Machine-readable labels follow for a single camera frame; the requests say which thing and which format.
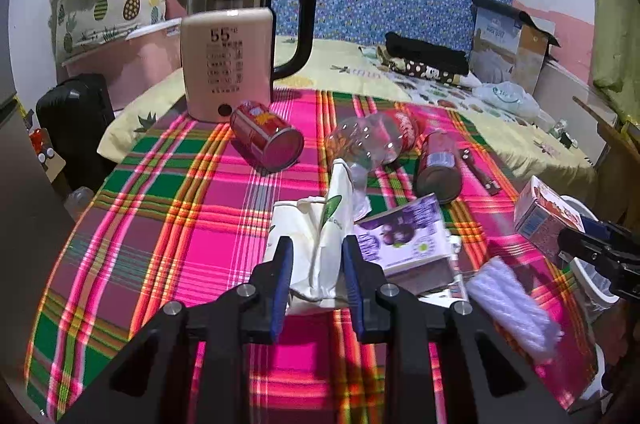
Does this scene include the small white bottle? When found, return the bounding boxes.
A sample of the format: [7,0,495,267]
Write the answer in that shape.
[550,119,576,147]

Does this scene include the brown polka dot cloth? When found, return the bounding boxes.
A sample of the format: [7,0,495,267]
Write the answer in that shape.
[377,46,473,87]

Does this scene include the clear bottle with red label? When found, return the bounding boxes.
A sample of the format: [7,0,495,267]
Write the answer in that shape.
[325,111,418,169]

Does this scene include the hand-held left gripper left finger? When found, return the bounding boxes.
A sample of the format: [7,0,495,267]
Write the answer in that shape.
[60,236,296,424]

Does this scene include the white cabinet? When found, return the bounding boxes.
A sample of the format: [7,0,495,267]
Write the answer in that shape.
[532,58,606,155]

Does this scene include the purple drink carton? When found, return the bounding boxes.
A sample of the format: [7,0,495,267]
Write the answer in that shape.
[352,194,453,289]

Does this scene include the black suitcase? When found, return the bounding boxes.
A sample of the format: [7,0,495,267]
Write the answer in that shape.
[36,74,118,195]

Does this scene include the white plastic bag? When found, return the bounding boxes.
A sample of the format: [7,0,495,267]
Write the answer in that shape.
[472,81,542,117]

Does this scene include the open cardboard box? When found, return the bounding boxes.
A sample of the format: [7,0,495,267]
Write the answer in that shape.
[470,0,561,84]

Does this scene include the green curtain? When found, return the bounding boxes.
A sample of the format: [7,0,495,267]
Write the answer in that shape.
[587,0,640,125]

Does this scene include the beige and steel electric kettle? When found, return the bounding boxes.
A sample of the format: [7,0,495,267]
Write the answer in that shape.
[174,0,317,125]

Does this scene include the pink green plaid cloth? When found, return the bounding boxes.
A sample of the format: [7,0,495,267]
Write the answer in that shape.
[25,88,601,424]

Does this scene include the white ribbed plastic packet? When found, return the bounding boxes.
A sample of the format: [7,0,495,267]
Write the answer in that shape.
[465,256,563,362]

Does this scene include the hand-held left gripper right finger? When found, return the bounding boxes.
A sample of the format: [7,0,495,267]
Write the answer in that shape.
[341,235,571,424]

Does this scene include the yellow pineapple print bed sheet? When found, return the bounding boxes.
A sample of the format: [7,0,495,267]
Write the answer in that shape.
[97,38,601,185]

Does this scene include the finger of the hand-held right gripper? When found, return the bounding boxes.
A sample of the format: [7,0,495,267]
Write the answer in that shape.
[556,228,612,273]
[580,216,640,251]

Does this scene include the folded black clothes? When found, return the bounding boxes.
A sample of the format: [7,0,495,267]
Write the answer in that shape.
[384,32,471,77]

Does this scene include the white round waste bin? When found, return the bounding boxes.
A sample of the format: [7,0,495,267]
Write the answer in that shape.
[555,195,626,305]

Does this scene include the white fruit print sheet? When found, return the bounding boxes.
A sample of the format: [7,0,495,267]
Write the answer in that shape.
[360,46,541,125]

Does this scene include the pineapple print fabric bundle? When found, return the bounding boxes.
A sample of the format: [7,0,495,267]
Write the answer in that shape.
[50,0,186,59]

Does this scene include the dark bottle with pink label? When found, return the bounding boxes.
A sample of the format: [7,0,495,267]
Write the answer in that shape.
[414,130,463,205]

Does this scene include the red drink can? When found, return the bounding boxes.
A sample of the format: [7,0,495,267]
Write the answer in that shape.
[230,101,305,169]

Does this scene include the white paper bag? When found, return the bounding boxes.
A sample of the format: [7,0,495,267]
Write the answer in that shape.
[270,159,373,307]

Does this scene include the wooden table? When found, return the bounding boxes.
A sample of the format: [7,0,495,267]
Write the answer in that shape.
[572,96,640,225]

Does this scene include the pink strawberry print carton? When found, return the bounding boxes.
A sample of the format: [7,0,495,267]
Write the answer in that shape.
[514,176,586,255]

